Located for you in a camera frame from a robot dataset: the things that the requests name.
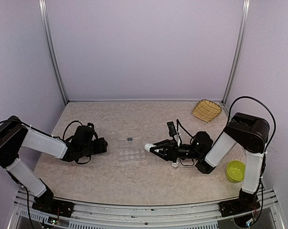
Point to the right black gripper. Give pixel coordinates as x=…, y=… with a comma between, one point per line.
x=170, y=151

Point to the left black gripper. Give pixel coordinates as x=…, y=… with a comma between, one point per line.
x=101, y=147

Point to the clear plastic pill organizer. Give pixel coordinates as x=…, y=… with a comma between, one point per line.
x=130, y=149

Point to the white pill bottle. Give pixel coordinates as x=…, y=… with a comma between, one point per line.
x=175, y=165
x=148, y=146

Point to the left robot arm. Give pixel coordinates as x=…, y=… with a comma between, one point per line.
x=15, y=134

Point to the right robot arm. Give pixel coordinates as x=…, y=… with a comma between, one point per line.
x=246, y=132

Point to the woven bamboo tray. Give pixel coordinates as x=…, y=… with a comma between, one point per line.
x=206, y=110

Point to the lime green bowl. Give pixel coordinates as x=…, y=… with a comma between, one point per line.
x=235, y=171

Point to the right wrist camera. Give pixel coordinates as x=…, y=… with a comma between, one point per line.
x=174, y=132

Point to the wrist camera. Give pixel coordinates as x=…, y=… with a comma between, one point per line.
x=91, y=129
x=174, y=132

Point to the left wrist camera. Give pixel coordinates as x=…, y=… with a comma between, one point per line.
x=91, y=129

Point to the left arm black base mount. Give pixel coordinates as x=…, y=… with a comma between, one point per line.
x=48, y=204

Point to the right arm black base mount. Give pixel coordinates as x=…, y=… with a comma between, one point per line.
x=244, y=203

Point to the front aluminium rail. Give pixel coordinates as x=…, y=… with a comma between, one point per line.
x=90, y=215

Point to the left aluminium frame post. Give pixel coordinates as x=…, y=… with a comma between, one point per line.
x=51, y=50

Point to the aluminium frame post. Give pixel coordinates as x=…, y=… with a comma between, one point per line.
x=51, y=50
x=238, y=50

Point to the right aluminium frame post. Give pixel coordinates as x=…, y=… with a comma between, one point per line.
x=238, y=50

